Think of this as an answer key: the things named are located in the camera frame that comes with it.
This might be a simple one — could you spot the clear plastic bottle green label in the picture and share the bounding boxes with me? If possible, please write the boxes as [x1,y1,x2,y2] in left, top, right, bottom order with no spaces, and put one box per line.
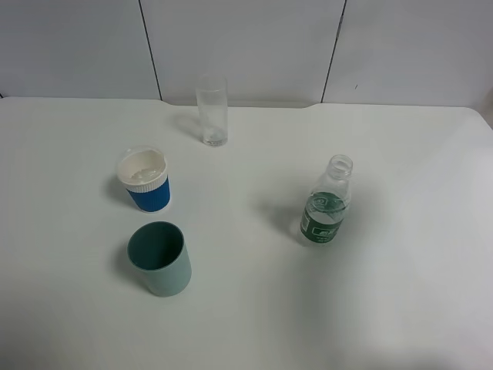
[300,154,353,245]

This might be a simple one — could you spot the blue white ribbed cup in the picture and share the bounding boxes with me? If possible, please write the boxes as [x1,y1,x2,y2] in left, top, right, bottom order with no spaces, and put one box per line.
[116,146,171,213]

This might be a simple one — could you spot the teal green plastic cup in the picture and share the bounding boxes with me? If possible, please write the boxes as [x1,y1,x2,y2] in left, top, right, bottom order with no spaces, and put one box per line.
[127,221,192,297]

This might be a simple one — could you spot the tall clear drinking glass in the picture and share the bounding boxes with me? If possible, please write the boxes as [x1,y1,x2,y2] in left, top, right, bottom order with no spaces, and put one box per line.
[196,74,228,147]

